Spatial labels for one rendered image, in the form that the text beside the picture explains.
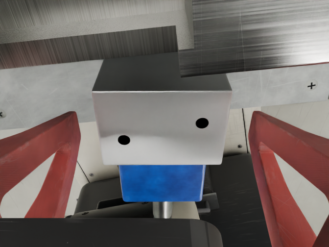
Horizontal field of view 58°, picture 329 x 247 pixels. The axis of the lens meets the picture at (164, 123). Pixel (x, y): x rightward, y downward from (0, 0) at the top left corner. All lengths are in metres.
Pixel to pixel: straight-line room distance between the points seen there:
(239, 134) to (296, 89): 0.69
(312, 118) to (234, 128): 0.50
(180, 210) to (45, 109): 0.27
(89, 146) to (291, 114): 0.77
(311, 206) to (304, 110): 0.60
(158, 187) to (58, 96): 0.08
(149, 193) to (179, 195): 0.02
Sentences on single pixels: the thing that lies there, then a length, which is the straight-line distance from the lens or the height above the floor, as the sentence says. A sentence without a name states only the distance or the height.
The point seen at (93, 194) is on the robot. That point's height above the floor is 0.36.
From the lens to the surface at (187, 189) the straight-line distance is 0.16.
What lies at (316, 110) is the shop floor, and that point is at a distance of 1.27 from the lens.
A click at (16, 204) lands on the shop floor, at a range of 1.66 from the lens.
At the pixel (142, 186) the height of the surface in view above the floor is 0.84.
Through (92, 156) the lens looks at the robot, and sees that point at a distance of 0.92.
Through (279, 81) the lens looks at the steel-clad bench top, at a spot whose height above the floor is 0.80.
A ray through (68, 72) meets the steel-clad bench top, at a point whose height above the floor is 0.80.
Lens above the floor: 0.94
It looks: 54 degrees down
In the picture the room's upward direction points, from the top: 179 degrees clockwise
